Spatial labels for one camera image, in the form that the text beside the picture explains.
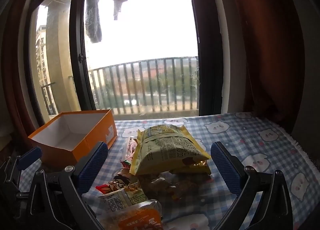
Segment balcony railing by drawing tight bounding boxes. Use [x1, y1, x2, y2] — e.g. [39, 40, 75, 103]
[40, 57, 200, 116]

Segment blue checked bear cloth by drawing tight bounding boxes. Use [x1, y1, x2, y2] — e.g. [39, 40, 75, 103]
[19, 111, 315, 230]

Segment small yellow snack packet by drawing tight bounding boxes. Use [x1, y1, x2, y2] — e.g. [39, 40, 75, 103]
[170, 161, 213, 177]

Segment black window frame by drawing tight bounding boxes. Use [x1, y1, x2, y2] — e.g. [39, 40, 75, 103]
[25, 0, 225, 126]

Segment clear packet brown snack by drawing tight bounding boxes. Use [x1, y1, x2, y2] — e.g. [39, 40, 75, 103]
[139, 171, 198, 200]

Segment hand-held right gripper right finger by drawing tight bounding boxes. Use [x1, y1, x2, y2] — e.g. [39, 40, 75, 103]
[210, 141, 293, 230]

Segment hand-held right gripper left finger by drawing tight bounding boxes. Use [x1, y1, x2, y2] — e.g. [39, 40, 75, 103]
[30, 141, 109, 230]

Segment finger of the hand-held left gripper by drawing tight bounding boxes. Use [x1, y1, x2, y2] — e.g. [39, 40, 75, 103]
[4, 146, 43, 190]

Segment dark grey hanging sock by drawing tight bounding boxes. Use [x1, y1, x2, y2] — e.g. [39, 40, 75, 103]
[84, 0, 103, 44]

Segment brown curtain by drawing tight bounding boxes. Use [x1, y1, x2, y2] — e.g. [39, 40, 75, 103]
[212, 0, 308, 126]
[0, 0, 38, 146]

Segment white green snack packet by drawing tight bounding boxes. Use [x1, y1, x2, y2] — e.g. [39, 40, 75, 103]
[97, 186, 149, 212]

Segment apartment building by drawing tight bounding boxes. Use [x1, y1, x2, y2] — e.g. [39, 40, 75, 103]
[36, 24, 58, 116]

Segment clear packet red round label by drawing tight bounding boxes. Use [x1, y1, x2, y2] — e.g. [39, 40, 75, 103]
[121, 136, 140, 163]

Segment beige balcony pillar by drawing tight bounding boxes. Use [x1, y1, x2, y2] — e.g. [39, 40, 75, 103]
[46, 5, 82, 114]

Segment red orange cartoon snack packet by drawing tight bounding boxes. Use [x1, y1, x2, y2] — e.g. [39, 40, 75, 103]
[96, 172, 140, 194]

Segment orange cardboard box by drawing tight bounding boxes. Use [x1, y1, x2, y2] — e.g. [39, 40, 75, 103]
[27, 109, 118, 171]

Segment large yellow snack bag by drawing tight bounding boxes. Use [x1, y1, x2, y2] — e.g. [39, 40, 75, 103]
[130, 124, 212, 177]

